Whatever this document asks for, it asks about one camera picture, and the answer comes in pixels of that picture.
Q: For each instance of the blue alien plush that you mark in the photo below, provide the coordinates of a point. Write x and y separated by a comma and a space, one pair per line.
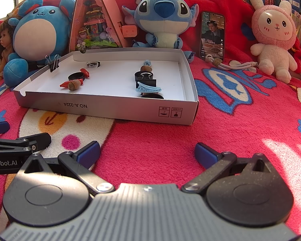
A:
163, 17

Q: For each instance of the leaning books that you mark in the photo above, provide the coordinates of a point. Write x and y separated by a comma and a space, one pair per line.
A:
298, 27

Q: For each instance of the triangular miniature house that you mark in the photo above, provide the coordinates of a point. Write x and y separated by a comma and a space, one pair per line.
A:
95, 25

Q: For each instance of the smartphone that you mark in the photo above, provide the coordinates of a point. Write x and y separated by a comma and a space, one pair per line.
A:
212, 35

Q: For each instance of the pink bunny plush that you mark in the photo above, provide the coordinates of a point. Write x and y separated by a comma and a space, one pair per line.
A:
273, 25

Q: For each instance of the black binder clip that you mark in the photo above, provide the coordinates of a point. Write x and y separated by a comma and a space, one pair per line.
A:
54, 65
150, 82

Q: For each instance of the shiny black cap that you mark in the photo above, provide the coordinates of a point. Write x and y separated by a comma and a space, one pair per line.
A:
92, 64

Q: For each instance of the shallow cardboard box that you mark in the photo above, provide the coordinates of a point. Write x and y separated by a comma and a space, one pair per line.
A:
110, 105

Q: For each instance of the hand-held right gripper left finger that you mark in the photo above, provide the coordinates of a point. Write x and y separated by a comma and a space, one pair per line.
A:
89, 153

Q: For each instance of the brown nut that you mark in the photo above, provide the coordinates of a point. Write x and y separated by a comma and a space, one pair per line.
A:
74, 85
145, 69

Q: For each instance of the pink cartoon-print blanket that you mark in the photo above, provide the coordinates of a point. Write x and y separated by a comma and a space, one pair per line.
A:
240, 120

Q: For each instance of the small pink box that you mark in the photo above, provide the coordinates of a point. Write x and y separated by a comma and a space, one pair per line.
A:
129, 31

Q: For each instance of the round blue mouse plush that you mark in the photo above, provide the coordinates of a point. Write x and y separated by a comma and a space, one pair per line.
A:
40, 35

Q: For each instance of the brown-haired doll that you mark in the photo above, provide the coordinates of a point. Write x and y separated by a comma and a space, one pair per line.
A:
5, 40

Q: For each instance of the light blue hair clip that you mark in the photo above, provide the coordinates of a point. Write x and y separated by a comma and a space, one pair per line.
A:
148, 89

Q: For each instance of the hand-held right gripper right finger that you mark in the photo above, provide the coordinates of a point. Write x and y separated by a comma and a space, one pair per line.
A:
205, 154

